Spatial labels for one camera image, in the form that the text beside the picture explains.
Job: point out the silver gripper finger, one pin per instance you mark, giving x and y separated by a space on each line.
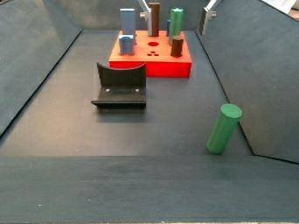
208 13
145 14

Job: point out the green round cylinder peg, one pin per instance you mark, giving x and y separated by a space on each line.
229 114

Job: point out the red peg board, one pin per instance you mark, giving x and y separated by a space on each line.
152 51

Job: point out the tall dark brown peg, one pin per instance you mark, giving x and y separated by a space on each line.
153 21

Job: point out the tall light blue peg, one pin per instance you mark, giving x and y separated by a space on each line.
128 23

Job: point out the dark blue peg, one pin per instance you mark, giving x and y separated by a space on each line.
168 28

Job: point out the green star peg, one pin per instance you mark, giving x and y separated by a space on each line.
176 23

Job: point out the short light blue arch peg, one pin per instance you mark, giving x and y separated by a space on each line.
126 44

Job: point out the short brown hexagon peg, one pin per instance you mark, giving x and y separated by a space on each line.
176 52

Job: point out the black curved holder stand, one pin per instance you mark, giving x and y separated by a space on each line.
121 86

